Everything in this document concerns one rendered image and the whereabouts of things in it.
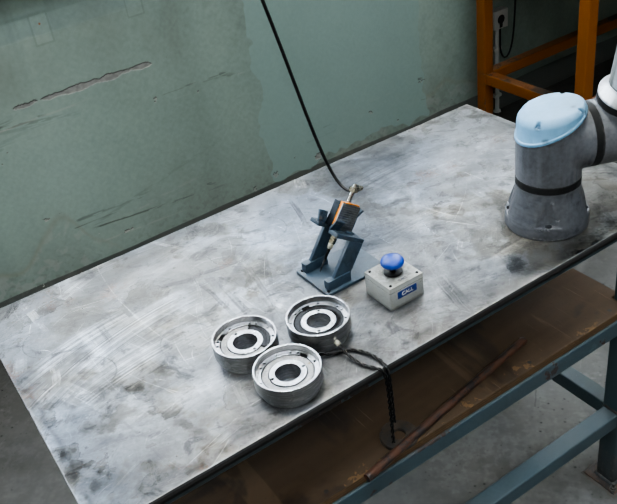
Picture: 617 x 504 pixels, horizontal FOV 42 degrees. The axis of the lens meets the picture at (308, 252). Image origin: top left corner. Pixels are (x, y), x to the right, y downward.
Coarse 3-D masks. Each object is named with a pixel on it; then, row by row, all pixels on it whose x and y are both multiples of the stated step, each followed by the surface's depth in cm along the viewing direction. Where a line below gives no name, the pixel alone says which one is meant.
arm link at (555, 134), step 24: (552, 96) 141; (576, 96) 139; (528, 120) 137; (552, 120) 135; (576, 120) 134; (600, 120) 137; (528, 144) 138; (552, 144) 136; (576, 144) 137; (600, 144) 137; (528, 168) 141; (552, 168) 139; (576, 168) 140
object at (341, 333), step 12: (300, 300) 133; (312, 300) 134; (324, 300) 134; (336, 300) 133; (288, 312) 131; (312, 312) 132; (324, 312) 132; (348, 312) 129; (288, 324) 129; (312, 324) 133; (324, 324) 133; (348, 324) 128; (300, 336) 126; (312, 336) 125; (324, 336) 126; (336, 336) 126; (312, 348) 127; (324, 348) 128
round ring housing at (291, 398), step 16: (272, 352) 124; (288, 352) 125; (304, 352) 124; (256, 368) 122; (272, 368) 122; (288, 368) 123; (304, 368) 121; (320, 368) 119; (256, 384) 119; (288, 384) 119; (304, 384) 117; (320, 384) 119; (272, 400) 118; (288, 400) 117; (304, 400) 119
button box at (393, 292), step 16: (368, 272) 137; (384, 272) 135; (400, 272) 135; (416, 272) 135; (368, 288) 138; (384, 288) 133; (400, 288) 133; (416, 288) 135; (384, 304) 136; (400, 304) 135
